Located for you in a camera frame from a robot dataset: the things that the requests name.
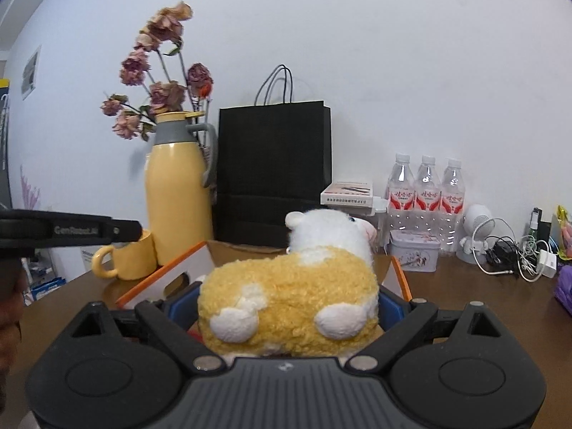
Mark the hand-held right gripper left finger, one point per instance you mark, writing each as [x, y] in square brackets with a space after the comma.
[183, 310]

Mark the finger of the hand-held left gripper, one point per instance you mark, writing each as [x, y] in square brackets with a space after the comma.
[128, 229]

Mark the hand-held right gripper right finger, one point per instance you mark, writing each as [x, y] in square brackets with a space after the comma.
[393, 313]

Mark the orange white cardboard box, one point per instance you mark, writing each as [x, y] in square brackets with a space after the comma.
[196, 263]

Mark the yellow white plush toy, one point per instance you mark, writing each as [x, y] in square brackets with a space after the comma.
[286, 286]

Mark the yellow mug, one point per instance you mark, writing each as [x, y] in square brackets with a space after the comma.
[134, 259]

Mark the blue white packaging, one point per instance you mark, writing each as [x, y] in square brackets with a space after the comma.
[44, 288]

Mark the yellow thermos jug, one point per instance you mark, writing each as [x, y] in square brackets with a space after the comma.
[178, 196]

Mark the white tin box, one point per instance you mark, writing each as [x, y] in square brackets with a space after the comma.
[413, 254]

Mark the clear seed container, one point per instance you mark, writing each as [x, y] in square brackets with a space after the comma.
[380, 225]

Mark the dark upright panel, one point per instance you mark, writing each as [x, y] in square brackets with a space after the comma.
[4, 143]

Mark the clear water bottle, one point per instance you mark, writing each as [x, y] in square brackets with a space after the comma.
[401, 196]
[452, 201]
[428, 199]

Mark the small white desk fan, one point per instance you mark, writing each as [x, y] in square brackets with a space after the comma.
[476, 228]

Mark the black power adapter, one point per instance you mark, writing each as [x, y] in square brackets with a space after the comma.
[502, 250]

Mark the white flat box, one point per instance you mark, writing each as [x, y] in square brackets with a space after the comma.
[346, 194]

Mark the dried rose bouquet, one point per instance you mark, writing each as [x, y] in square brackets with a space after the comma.
[167, 94]

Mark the black paper bag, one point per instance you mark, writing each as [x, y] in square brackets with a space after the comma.
[272, 165]

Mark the white charger plug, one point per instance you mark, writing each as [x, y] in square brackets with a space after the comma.
[548, 264]

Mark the small green bottle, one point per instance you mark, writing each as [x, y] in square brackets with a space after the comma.
[536, 223]

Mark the small black box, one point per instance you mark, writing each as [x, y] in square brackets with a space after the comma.
[546, 232]

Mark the purple plastic bag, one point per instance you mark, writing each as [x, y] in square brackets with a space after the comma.
[565, 288]

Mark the yellow snack packet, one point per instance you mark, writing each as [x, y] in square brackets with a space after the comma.
[565, 232]

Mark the wall picture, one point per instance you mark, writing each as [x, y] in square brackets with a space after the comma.
[30, 73]

